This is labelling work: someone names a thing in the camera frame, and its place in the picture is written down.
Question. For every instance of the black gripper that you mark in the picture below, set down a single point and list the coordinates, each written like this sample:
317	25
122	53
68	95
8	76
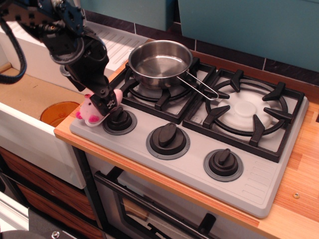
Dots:
86	71

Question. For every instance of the pink stuffed pig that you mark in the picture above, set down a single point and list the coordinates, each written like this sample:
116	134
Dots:
90	114

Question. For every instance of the stainless steel pan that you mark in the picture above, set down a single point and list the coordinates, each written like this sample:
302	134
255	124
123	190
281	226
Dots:
162	64

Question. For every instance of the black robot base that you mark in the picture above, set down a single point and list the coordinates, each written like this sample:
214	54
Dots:
29	225

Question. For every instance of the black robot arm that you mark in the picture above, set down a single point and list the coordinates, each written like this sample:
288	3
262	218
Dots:
59	25

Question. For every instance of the black left stove knob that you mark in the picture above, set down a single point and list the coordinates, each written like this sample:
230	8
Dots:
119	122

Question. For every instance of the black stove knob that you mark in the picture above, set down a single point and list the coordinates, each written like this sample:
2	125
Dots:
223	165
168	142
119	122

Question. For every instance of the black middle stove knob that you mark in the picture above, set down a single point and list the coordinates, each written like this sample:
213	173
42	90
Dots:
168	142

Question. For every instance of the grey toy stove top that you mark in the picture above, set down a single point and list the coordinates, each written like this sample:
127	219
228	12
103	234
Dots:
254	191

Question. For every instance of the black right stove knob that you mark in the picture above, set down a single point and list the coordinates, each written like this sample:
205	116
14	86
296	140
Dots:
223	165

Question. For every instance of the orange sink drain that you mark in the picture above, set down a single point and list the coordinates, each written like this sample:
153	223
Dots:
56	113

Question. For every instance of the white toy sink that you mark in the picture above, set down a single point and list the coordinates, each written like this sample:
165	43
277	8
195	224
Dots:
22	103

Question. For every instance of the black left burner grate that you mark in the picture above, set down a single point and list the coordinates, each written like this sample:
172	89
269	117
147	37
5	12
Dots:
169	104

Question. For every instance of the black burner grate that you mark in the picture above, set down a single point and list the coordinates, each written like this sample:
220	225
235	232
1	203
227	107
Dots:
255	116
169	104

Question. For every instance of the wooden drawer cabinet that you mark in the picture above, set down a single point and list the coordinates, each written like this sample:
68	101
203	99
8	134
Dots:
51	196

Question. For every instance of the toy oven door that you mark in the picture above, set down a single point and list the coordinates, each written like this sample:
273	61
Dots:
148	226

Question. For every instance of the black right burner grate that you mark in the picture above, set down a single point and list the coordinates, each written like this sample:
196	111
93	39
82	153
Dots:
255	116

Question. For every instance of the black oven door handle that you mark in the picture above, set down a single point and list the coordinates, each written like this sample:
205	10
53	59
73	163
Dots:
111	181

